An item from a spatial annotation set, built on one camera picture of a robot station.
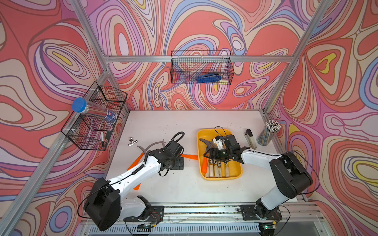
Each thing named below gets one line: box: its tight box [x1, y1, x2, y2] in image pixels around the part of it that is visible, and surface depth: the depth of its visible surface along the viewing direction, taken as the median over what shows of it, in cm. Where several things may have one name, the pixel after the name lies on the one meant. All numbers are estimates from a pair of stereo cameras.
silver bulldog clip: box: [127, 136, 138, 147], surface depth 103 cm
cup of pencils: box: [255, 119, 282, 147], surface depth 91 cm
